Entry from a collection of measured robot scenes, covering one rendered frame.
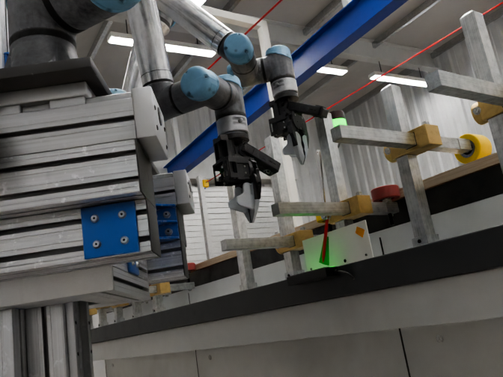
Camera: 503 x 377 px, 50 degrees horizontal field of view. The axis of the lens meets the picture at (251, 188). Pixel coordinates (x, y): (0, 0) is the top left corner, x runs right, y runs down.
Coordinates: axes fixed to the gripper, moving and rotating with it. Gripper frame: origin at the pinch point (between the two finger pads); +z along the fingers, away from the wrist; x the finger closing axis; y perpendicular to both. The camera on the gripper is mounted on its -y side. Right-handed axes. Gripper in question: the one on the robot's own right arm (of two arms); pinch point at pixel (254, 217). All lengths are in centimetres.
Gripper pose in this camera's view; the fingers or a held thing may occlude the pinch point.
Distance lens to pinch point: 126.3
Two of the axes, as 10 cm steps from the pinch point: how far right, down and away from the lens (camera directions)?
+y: -8.2, -0.2, -5.7
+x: 5.5, -2.9, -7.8
